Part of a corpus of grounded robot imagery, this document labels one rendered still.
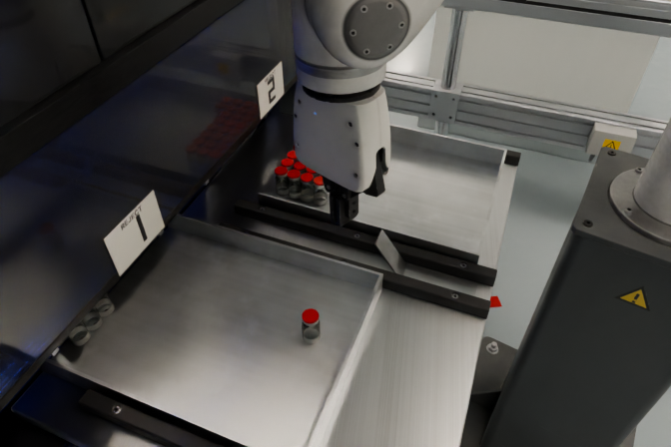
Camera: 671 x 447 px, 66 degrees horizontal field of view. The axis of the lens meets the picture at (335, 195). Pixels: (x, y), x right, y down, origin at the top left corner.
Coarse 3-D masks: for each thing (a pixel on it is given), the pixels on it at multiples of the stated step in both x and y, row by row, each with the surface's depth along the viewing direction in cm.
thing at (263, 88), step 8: (280, 64) 83; (272, 72) 81; (280, 72) 84; (264, 80) 79; (280, 80) 85; (264, 88) 80; (280, 88) 85; (264, 96) 81; (272, 96) 83; (280, 96) 86; (264, 104) 81; (272, 104) 84; (264, 112) 82
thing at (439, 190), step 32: (416, 160) 91; (448, 160) 91; (480, 160) 91; (384, 192) 85; (416, 192) 85; (448, 192) 85; (480, 192) 85; (352, 224) 76; (384, 224) 79; (416, 224) 79; (448, 224) 79; (480, 224) 79
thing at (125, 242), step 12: (144, 204) 59; (156, 204) 61; (132, 216) 57; (144, 216) 59; (156, 216) 62; (120, 228) 56; (132, 228) 58; (156, 228) 62; (108, 240) 55; (120, 240) 56; (132, 240) 58; (120, 252) 57; (132, 252) 59; (120, 264) 57
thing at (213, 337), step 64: (192, 256) 74; (256, 256) 74; (320, 256) 70; (128, 320) 66; (192, 320) 66; (256, 320) 66; (320, 320) 66; (128, 384) 60; (192, 384) 60; (256, 384) 60; (320, 384) 60
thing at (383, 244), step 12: (384, 240) 70; (384, 252) 70; (396, 252) 72; (396, 264) 71; (408, 276) 72; (420, 276) 72; (432, 276) 72; (444, 276) 72; (456, 288) 70; (468, 288) 70
